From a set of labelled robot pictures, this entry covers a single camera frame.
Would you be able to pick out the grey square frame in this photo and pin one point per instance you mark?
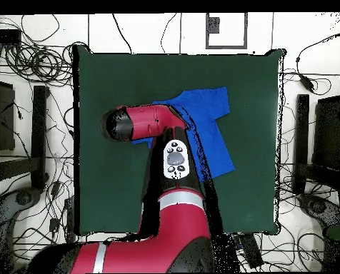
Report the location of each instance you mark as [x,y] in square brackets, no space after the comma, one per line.
[226,46]

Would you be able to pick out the black power adapter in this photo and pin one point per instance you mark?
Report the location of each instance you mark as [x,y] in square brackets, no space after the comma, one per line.
[306,82]

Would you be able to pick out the small black adapter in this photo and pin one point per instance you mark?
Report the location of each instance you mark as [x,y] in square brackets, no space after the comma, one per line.
[56,189]
[54,225]

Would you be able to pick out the black power strip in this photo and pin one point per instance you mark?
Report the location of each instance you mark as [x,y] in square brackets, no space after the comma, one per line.
[70,219]
[251,251]

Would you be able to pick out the black box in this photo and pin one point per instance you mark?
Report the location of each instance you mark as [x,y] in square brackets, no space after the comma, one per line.
[2,120]
[328,131]

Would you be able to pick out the black stand frame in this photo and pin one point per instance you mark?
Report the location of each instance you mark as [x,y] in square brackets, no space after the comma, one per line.
[40,128]
[302,128]

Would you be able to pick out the blue shirt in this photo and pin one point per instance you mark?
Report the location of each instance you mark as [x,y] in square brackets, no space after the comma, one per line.
[210,128]

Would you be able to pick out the dark green tablecloth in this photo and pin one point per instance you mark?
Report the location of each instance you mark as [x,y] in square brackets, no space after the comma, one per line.
[115,85]

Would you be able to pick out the grey caster stand base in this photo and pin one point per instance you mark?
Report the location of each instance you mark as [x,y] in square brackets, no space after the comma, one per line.
[317,205]
[24,197]

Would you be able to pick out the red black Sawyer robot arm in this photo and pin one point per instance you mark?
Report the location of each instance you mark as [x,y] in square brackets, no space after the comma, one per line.
[152,122]

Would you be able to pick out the black flat device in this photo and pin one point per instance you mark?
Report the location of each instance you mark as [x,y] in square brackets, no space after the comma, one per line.
[4,36]

